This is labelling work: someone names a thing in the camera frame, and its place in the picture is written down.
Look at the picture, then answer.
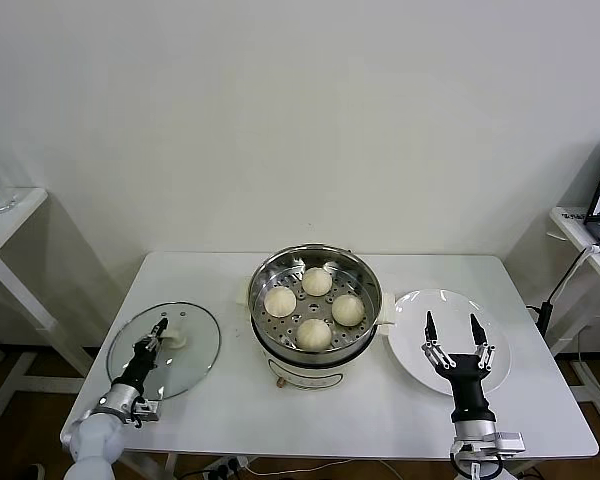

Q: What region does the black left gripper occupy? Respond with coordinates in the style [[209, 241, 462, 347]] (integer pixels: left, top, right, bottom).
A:
[[119, 319, 170, 387]]

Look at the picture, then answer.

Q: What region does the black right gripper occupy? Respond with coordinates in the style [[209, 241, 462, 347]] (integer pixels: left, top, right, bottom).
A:
[[421, 310, 496, 423]]

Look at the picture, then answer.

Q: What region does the round glass pot lid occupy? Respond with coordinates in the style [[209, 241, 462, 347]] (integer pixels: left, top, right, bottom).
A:
[[105, 300, 222, 401]]

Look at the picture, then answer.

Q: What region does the white steamed baozi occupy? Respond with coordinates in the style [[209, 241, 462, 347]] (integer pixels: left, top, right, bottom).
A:
[[301, 267, 333, 296], [295, 318, 333, 352], [331, 293, 366, 327], [263, 286, 298, 319]]

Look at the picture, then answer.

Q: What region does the white round plate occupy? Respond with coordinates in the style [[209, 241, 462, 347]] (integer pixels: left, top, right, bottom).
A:
[[387, 288, 513, 399]]

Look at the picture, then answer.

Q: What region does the white power strip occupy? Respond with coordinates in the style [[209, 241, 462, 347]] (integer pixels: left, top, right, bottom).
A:
[[199, 457, 249, 480]]

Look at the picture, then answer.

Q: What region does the white electric cooker pot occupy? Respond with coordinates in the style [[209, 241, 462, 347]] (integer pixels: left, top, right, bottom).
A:
[[232, 282, 399, 390]]

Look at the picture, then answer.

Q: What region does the white side table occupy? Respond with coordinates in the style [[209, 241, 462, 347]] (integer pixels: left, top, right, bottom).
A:
[[0, 187, 101, 421]]

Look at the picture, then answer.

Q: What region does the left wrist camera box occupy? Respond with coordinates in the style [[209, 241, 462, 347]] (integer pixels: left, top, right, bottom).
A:
[[132, 399, 160, 422]]

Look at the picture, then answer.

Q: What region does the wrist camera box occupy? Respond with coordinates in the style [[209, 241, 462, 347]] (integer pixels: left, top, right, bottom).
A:
[[494, 432, 526, 454], [132, 399, 160, 422]]

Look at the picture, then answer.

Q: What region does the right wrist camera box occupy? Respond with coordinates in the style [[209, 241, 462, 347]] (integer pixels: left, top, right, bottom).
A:
[[494, 432, 526, 454]]

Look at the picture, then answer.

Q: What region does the black cable with white plug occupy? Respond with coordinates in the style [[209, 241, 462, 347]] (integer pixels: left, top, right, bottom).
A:
[[523, 242, 600, 337]]

